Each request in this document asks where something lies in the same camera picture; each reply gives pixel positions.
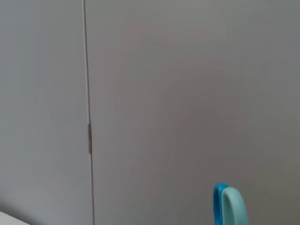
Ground blue scissors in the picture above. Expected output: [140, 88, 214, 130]
[212, 182, 249, 225]

